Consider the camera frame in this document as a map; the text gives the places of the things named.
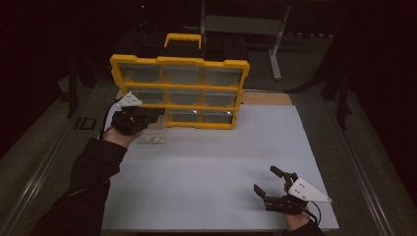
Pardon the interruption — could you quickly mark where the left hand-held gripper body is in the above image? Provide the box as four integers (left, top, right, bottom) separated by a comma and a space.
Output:
110, 90, 155, 136

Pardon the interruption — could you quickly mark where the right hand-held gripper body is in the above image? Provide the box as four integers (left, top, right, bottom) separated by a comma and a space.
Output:
264, 171, 332, 216

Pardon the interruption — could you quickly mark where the clear plastic drawer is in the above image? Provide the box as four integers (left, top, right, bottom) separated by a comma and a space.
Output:
136, 112, 168, 146

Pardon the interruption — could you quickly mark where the yellow and black drawer organizer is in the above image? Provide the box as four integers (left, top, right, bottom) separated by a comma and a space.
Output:
109, 32, 251, 131

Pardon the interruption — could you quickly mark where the person's left hand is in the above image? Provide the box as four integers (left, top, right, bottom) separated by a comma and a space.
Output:
102, 126, 145, 149

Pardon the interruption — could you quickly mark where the person's right hand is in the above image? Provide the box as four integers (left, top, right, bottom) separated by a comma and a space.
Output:
282, 182, 315, 232

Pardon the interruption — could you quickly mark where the white board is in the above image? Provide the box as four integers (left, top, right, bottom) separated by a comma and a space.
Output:
101, 103, 340, 232

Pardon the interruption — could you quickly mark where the black stand leg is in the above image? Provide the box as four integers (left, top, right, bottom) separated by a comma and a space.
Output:
66, 57, 81, 119

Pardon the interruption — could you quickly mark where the grey metal stand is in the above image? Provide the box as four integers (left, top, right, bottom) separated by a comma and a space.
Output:
199, 0, 293, 82

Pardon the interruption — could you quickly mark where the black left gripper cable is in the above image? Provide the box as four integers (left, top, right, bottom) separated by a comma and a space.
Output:
98, 98, 121, 141

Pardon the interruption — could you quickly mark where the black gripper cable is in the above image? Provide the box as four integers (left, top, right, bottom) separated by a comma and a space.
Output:
307, 200, 323, 228
98, 98, 121, 141

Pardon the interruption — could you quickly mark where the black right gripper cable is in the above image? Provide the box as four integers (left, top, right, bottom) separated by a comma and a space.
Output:
307, 200, 323, 228

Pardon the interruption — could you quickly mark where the aluminium floor rail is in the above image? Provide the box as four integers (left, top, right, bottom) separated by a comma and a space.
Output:
323, 94, 399, 236
0, 121, 77, 236

